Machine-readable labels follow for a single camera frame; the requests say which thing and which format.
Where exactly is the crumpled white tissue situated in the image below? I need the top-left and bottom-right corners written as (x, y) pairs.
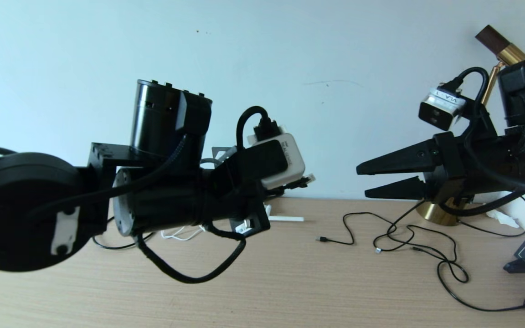
top-left (486, 210), bottom-right (520, 228)

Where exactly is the brass desk lamp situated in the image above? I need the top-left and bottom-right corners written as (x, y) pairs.
top-left (417, 25), bottom-right (525, 227)

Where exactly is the black multi-head USB cable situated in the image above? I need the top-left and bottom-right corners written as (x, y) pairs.
top-left (315, 212), bottom-right (469, 283)

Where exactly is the grey wall socket plate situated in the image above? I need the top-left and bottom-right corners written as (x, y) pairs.
top-left (212, 146), bottom-right (238, 160)

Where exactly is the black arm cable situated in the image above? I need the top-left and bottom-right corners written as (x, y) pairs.
top-left (439, 67), bottom-right (525, 217)
top-left (0, 106), bottom-right (281, 284)

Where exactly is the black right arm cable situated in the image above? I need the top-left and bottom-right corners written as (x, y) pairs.
top-left (439, 67), bottom-right (525, 217)

